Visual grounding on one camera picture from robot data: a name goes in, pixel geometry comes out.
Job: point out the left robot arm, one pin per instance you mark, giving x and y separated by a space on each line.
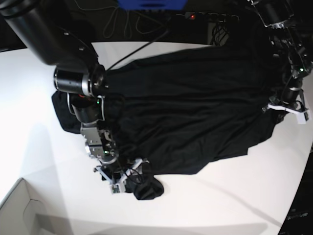
291 38

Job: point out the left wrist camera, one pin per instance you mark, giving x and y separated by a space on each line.
302 117

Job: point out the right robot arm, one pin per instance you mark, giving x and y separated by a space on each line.
80 76

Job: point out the white cardboard box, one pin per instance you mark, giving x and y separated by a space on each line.
22 215

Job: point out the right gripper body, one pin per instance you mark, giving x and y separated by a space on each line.
122 172

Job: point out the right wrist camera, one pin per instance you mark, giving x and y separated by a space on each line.
117 188

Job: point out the black power strip red light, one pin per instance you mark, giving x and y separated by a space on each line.
221 17

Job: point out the black long-sleeve t-shirt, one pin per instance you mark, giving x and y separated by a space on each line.
183 110

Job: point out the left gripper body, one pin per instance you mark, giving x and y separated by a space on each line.
295 107

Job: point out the blue panel overhead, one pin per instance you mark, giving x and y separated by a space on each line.
152 4

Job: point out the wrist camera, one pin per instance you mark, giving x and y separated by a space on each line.
302 117
117 188

